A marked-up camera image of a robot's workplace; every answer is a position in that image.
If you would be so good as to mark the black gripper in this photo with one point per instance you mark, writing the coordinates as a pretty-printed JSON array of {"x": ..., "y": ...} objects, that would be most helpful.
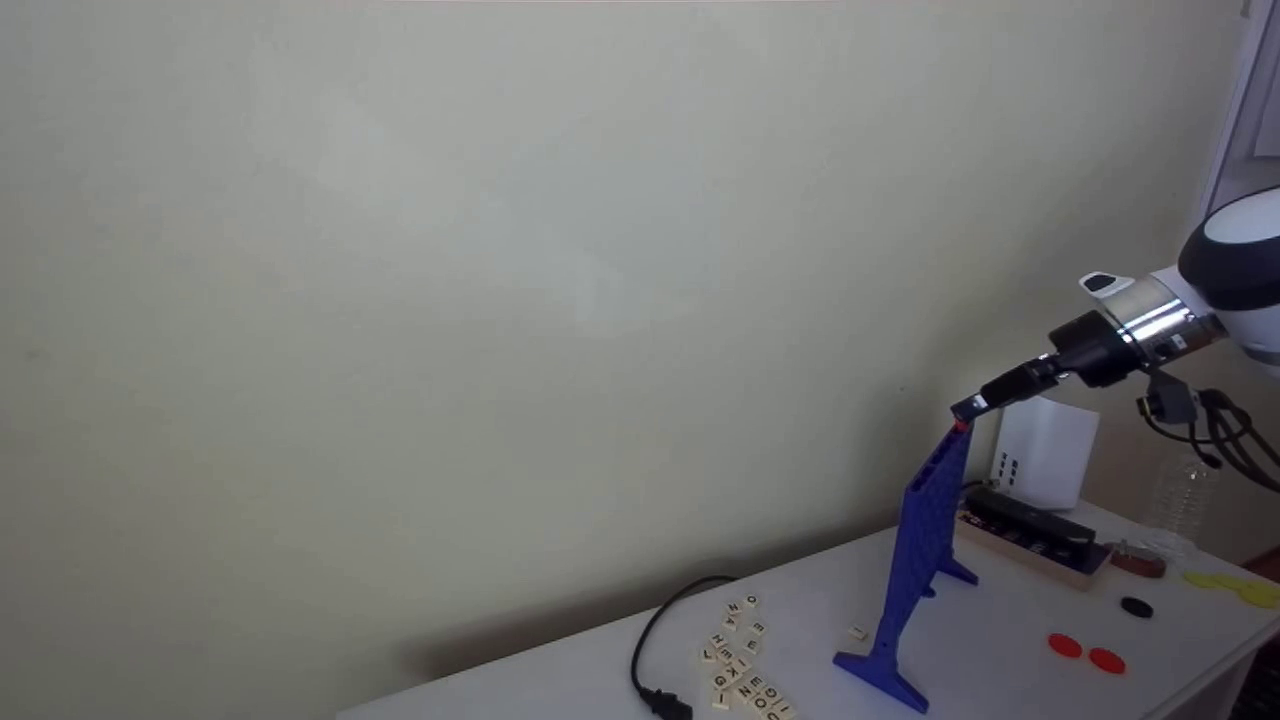
[{"x": 1092, "y": 350}]

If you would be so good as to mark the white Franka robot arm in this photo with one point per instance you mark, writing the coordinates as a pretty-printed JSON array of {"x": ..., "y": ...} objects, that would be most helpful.
[{"x": 1246, "y": 266}]

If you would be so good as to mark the blue connect four gameboard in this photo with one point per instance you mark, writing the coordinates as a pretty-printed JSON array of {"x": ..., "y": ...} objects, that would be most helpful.
[{"x": 922, "y": 532}]

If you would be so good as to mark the white box speaker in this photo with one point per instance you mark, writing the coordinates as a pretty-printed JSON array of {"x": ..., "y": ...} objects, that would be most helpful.
[{"x": 1053, "y": 461}]

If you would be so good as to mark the black remote control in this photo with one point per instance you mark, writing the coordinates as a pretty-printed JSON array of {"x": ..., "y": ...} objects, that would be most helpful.
[{"x": 1025, "y": 522}]

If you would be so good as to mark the small brown object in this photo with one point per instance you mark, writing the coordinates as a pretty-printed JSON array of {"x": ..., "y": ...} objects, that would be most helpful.
[{"x": 1143, "y": 560}]

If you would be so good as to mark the black game disc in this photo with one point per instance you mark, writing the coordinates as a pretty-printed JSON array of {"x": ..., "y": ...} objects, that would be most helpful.
[{"x": 1137, "y": 605}]

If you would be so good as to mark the orange game disc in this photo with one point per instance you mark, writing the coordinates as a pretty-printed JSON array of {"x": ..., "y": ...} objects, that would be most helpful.
[
  {"x": 1060, "y": 645},
  {"x": 1105, "y": 660}
]

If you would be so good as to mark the white shelf table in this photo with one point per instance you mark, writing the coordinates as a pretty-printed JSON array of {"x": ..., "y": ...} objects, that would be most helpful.
[{"x": 1000, "y": 666}]

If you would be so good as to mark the cream letter tile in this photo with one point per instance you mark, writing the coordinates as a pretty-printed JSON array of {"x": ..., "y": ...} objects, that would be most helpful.
[
  {"x": 729, "y": 681},
  {"x": 756, "y": 692},
  {"x": 753, "y": 642},
  {"x": 723, "y": 655},
  {"x": 741, "y": 613},
  {"x": 784, "y": 710}
]

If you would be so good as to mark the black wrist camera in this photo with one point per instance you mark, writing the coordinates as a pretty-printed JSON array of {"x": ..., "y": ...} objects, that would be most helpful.
[{"x": 1167, "y": 398}]

